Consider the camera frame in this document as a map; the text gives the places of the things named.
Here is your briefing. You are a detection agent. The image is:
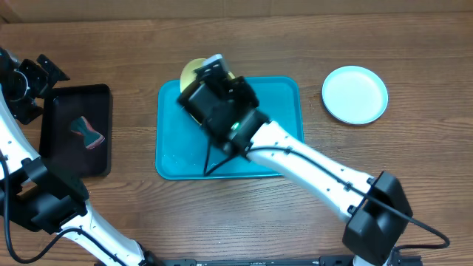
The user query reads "yellow-green plate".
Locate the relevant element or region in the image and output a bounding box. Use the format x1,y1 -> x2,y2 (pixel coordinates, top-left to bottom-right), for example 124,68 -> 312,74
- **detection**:
179,58 -> 237,125

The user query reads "pink and black sponge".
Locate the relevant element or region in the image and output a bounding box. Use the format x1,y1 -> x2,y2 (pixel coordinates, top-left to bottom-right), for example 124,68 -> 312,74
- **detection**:
70,116 -> 105,150

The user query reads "light blue plate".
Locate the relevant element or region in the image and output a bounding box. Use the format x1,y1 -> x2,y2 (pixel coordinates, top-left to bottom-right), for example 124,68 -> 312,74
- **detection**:
321,66 -> 389,125

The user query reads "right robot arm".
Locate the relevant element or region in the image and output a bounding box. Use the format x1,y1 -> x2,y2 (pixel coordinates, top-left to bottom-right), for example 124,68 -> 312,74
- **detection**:
177,77 -> 450,265

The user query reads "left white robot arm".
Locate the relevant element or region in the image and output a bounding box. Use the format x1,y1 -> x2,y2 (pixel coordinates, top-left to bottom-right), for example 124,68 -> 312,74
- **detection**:
1,50 -> 160,265

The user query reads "black plastic tray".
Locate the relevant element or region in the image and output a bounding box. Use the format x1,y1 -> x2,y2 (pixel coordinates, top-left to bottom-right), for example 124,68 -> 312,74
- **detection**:
39,83 -> 113,177

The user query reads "teal plastic serving tray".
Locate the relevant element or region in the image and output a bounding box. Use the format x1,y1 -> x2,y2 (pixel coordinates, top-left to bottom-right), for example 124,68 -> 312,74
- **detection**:
155,76 -> 304,181

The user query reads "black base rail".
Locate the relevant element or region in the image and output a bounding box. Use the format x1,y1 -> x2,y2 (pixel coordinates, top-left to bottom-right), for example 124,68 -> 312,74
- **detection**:
158,254 -> 423,266

